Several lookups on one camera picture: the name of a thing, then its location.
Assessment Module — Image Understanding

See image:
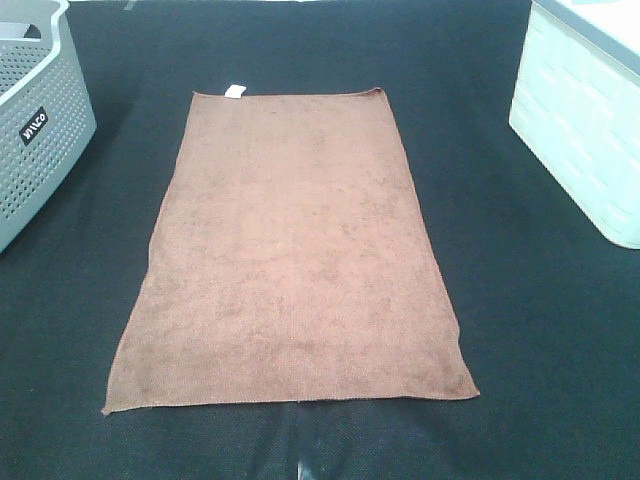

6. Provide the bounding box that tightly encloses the brown towel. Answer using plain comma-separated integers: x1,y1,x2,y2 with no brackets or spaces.
103,88,479,414

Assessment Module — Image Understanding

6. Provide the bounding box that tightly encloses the grey perforated plastic basket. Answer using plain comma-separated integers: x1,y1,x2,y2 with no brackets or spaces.
1,1,97,247

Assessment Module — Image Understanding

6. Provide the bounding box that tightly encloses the light green plastic basket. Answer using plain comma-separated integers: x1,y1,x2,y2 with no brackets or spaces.
509,1,639,249

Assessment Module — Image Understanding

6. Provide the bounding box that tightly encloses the black table cloth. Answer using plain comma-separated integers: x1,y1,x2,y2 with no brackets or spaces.
1,1,639,479

